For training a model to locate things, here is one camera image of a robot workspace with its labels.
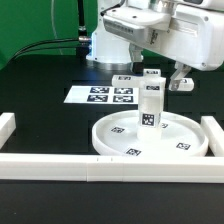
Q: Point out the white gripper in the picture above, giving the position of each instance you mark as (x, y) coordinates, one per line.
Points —
(190, 36)

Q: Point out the white cross-shaped table base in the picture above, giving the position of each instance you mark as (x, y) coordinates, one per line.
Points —
(151, 83)

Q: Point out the white round table top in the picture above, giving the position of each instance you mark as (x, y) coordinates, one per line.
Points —
(116, 134)

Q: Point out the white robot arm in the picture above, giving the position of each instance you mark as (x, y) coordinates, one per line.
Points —
(169, 7)

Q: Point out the fiducial marker sheet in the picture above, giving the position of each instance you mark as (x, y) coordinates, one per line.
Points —
(102, 95)

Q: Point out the black vertical pole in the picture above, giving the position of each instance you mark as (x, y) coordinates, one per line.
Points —
(82, 31)

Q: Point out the white right fence bar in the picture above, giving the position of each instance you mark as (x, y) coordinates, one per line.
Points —
(215, 135)

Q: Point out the white fence bar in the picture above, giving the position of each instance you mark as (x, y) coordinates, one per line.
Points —
(215, 135)
(110, 168)
(7, 127)

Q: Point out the white left fence bar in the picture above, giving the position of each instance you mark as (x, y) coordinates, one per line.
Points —
(7, 127)

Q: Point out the white front fence bar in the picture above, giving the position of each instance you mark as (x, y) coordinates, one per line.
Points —
(110, 168)

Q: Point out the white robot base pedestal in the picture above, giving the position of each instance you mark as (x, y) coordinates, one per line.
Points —
(108, 52)

